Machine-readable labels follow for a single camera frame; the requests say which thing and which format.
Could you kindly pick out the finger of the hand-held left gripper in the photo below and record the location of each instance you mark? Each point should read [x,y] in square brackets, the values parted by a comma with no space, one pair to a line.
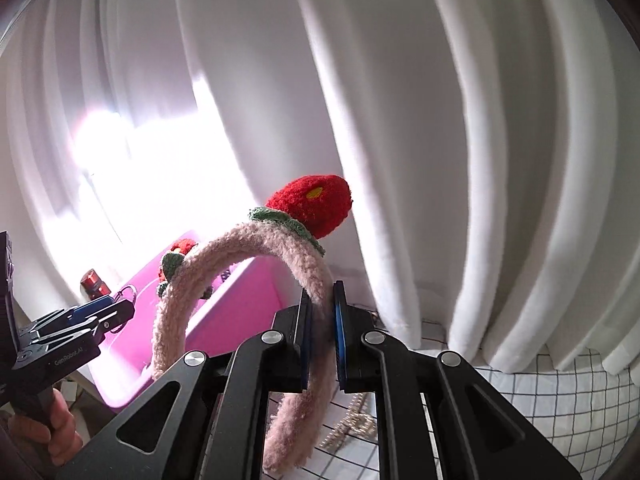
[97,305]
[112,317]

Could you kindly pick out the pink plastic bin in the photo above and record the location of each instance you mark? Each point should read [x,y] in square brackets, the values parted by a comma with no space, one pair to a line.
[240,320]

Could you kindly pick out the gold bangle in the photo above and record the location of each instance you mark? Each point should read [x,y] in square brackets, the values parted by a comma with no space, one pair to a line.
[131,288]

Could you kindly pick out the pink plush strawberry headband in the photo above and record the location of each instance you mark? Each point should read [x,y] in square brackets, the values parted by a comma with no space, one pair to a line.
[300,255]

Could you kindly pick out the person's left hand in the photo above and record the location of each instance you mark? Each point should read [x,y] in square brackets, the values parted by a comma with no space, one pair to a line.
[60,425]

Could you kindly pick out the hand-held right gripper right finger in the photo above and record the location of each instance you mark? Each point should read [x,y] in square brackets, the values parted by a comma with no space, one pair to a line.
[340,340]

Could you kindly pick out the red bottle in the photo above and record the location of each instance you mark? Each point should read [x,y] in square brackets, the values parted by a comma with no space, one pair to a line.
[94,282]

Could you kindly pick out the white black-grid cloth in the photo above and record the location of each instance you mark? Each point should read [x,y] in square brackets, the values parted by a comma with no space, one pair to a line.
[550,410]

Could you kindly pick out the white curtain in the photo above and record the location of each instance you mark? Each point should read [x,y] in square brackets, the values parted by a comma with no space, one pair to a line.
[425,110]

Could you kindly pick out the pearl hair claw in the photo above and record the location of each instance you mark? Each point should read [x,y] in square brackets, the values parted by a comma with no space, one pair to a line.
[355,427]

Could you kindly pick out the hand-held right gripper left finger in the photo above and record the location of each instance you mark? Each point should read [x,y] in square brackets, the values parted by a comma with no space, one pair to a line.
[305,340]

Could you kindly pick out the pearl bar hairpin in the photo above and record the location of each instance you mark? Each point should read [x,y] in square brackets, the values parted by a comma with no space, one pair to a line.
[356,402]

